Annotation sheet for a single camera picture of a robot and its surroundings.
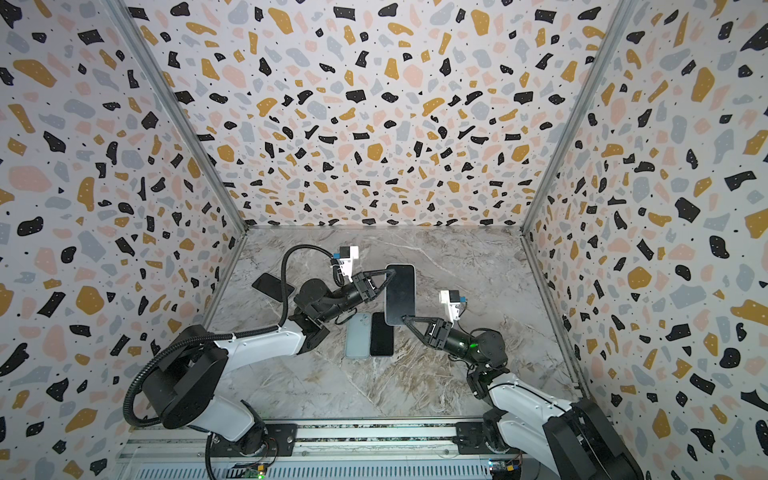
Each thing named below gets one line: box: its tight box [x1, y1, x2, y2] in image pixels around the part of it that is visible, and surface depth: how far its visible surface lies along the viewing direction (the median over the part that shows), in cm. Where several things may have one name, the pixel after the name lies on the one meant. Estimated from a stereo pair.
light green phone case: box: [346, 312, 371, 358], surface depth 92 cm
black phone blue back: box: [370, 312, 394, 356], surface depth 94 cm
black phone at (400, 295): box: [384, 263, 417, 327], surface depth 73 cm
